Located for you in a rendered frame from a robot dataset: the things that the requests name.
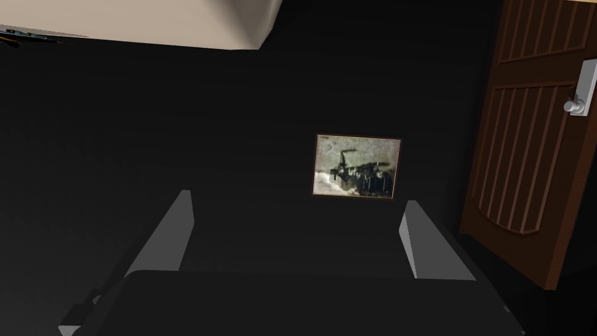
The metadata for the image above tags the brown wooden panelled door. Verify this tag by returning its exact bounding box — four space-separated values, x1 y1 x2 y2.
459 0 597 291

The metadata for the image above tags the framed grey wall picture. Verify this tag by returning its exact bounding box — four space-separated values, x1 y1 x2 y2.
312 133 402 201

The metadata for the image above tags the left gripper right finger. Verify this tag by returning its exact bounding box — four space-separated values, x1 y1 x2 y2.
398 199 477 282

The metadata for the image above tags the silver door handle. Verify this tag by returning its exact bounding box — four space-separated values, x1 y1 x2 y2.
563 58 597 117

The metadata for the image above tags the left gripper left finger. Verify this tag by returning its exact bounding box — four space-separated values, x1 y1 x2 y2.
124 188 195 279

